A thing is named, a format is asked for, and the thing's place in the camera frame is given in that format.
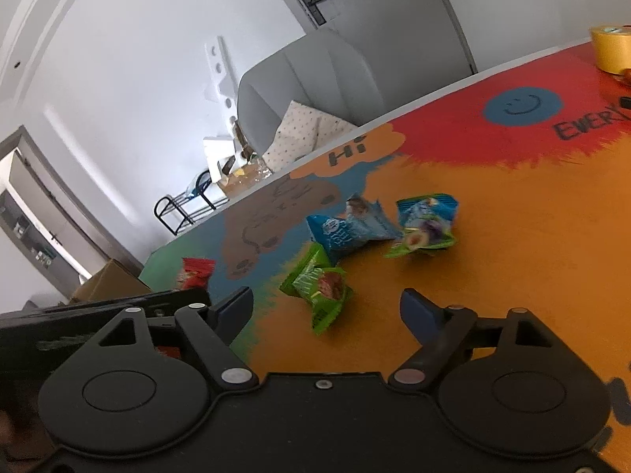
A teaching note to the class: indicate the grey door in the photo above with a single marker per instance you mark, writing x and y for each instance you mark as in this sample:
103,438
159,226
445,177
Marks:
414,47

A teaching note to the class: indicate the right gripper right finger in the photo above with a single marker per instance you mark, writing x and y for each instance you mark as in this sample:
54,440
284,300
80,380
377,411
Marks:
441,333

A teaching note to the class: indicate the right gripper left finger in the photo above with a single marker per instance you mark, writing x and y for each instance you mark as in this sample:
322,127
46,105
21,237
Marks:
209,330

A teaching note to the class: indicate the yellow tape roll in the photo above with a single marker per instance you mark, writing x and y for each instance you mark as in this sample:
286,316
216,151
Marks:
612,47

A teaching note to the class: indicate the green candy packet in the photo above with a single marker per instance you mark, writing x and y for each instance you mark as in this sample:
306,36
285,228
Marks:
321,284

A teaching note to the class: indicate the dotted beige cushion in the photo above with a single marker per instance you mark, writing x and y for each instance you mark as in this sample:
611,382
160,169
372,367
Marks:
302,131

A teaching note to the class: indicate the black shoe rack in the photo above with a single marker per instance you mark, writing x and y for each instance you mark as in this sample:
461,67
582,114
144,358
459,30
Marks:
198,201

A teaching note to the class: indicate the orange red snack packet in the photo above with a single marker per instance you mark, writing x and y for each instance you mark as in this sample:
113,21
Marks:
195,273

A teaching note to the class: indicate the blue green plum packet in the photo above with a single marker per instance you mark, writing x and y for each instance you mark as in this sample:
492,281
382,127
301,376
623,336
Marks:
426,224

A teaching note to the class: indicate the person's left hand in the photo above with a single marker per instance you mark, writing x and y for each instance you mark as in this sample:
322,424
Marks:
24,438

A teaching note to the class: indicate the SF cardboard shipping box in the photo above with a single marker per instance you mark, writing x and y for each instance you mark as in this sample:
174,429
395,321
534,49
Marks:
243,179

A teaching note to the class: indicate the white perforated foam board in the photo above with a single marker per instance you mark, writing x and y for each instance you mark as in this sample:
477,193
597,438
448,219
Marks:
220,146

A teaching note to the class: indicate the black door handle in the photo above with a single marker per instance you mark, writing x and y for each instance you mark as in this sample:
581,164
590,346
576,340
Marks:
312,8

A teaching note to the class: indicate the colourful cartoon table mat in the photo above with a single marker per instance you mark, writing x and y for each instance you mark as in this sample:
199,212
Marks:
511,192

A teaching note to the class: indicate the grey padded chair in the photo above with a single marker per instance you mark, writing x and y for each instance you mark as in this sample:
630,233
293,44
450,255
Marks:
320,70

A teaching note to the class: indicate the blue candy packet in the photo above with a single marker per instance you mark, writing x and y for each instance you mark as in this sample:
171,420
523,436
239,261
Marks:
363,222

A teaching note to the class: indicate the open cardboard box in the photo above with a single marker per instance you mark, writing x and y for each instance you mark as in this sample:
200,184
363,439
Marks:
112,282

